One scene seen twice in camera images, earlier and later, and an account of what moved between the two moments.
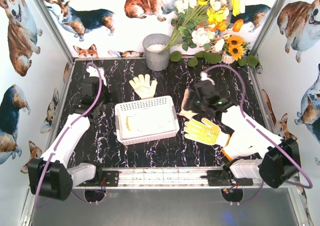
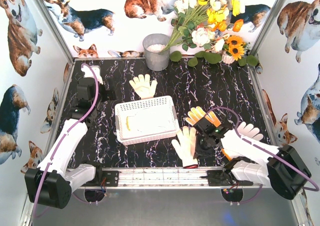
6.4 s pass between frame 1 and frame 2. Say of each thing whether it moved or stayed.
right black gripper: moved
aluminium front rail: stayed
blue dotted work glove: stayed
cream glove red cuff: moved
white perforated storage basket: stayed
